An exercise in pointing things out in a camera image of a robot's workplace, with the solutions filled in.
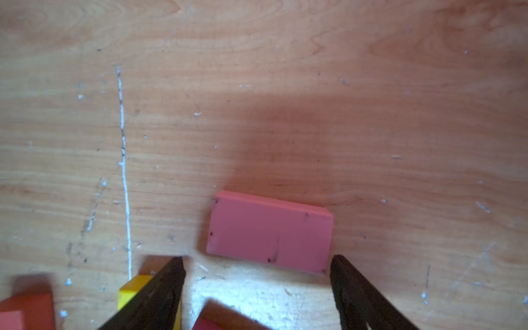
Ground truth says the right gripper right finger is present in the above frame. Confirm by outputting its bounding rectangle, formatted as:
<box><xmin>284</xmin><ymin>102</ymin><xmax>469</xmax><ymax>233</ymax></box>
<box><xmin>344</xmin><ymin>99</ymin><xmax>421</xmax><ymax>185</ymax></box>
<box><xmin>330</xmin><ymin>254</ymin><xmax>418</xmax><ymax>330</ymax></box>

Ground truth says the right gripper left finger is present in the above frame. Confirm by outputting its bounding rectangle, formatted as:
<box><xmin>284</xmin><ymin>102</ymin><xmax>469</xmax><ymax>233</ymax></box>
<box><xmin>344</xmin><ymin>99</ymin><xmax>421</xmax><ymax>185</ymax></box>
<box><xmin>100</xmin><ymin>257</ymin><xmax>186</xmax><ymax>329</ymax></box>

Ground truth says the pink block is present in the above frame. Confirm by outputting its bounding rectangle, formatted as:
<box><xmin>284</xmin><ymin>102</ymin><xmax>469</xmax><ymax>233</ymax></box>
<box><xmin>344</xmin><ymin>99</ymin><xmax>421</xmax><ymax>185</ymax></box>
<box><xmin>206</xmin><ymin>191</ymin><xmax>334</xmax><ymax>274</ymax></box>

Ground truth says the yellow block upper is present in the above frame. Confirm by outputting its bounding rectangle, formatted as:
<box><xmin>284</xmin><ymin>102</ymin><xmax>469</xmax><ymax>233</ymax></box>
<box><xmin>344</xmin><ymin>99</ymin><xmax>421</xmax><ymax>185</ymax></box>
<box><xmin>118</xmin><ymin>274</ymin><xmax>182</xmax><ymax>330</ymax></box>

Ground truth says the magenta block top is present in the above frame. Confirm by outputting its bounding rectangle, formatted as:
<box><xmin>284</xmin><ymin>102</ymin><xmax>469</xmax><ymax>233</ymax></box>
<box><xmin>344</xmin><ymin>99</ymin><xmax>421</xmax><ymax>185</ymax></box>
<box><xmin>192</xmin><ymin>316</ymin><xmax>223</xmax><ymax>330</ymax></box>

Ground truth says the red block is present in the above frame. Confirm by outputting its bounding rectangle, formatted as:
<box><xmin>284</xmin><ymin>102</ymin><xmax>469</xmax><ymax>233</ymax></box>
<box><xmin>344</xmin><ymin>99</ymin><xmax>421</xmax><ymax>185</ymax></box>
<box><xmin>1</xmin><ymin>292</ymin><xmax>56</xmax><ymax>329</ymax></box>

